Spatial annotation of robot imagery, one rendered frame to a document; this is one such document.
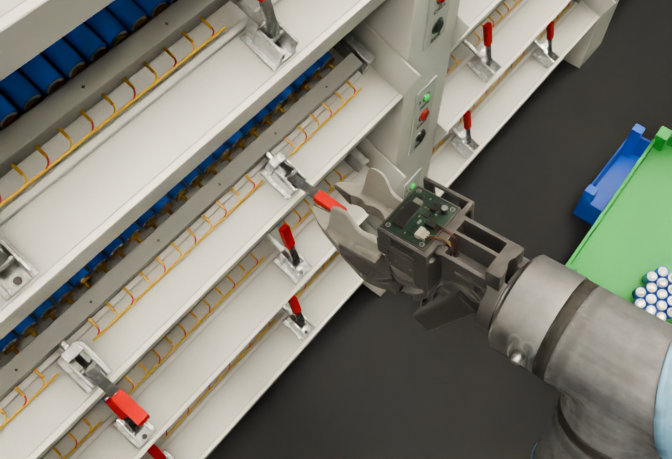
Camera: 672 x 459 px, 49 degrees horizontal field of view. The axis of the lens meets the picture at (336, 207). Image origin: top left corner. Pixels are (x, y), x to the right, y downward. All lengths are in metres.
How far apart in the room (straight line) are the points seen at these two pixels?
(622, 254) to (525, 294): 0.80
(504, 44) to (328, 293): 0.47
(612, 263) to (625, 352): 0.81
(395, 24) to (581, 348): 0.39
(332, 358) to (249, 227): 0.56
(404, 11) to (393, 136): 0.20
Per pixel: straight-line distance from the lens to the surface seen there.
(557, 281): 0.61
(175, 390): 0.90
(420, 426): 1.24
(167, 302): 0.73
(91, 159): 0.57
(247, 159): 0.75
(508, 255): 0.61
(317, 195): 0.74
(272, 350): 1.11
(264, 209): 0.76
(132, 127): 0.58
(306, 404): 1.25
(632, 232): 1.40
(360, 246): 0.69
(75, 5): 0.44
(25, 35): 0.43
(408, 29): 0.79
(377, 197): 0.72
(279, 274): 0.94
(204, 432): 1.08
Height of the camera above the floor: 1.19
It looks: 58 degrees down
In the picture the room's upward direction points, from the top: straight up
